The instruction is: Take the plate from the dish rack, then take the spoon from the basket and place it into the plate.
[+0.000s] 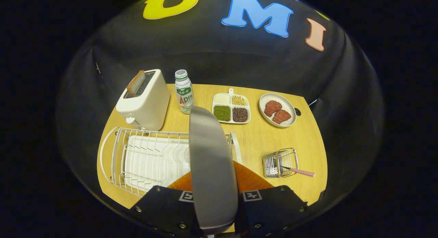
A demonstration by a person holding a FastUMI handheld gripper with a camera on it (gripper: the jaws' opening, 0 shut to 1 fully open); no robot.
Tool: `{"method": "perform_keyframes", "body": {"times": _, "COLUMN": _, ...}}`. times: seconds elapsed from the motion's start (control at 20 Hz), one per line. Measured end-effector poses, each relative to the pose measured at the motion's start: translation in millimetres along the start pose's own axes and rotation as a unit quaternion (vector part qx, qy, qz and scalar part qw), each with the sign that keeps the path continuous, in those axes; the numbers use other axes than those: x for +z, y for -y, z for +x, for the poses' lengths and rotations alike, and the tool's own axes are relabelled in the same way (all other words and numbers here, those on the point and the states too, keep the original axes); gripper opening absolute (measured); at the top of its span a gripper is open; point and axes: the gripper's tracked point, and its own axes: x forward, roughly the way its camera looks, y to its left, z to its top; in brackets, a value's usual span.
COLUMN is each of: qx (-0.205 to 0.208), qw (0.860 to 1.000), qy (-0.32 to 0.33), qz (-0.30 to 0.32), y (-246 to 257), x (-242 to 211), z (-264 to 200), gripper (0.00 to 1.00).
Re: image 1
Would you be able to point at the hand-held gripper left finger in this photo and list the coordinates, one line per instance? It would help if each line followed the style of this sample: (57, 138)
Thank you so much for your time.
(164, 210)

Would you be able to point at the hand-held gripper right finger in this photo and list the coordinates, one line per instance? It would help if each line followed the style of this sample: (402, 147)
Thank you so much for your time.
(270, 210)

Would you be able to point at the black backdrop cloth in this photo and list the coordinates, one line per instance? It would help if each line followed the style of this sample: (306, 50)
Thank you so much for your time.
(205, 53)

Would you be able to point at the beige round plate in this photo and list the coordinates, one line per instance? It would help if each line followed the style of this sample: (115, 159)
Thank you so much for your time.
(212, 169)

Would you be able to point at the small plastic drink bottle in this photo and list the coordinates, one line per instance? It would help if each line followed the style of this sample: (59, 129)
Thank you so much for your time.
(184, 94)

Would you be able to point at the white divided snack tray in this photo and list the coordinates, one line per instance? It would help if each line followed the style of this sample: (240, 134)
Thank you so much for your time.
(221, 99)

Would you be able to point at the red meat patty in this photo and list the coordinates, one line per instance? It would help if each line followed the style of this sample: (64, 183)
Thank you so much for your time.
(272, 108)
(281, 116)

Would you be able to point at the green mung beans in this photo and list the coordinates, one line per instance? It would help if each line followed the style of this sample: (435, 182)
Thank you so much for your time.
(222, 113)

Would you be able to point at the beige plate with meat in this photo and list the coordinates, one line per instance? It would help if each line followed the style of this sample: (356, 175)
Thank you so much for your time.
(287, 106)

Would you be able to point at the dark red beans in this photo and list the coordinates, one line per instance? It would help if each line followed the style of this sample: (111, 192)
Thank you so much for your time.
(240, 114)

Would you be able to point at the white drip tray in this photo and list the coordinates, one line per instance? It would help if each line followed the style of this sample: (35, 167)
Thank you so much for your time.
(147, 162)

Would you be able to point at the yellow soybeans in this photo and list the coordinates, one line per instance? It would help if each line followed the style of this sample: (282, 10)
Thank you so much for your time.
(239, 100)

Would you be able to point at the white toaster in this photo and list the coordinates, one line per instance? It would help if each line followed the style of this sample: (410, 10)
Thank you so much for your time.
(147, 104)

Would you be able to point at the brown bread slice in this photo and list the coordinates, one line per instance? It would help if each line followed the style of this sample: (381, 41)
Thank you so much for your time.
(136, 83)

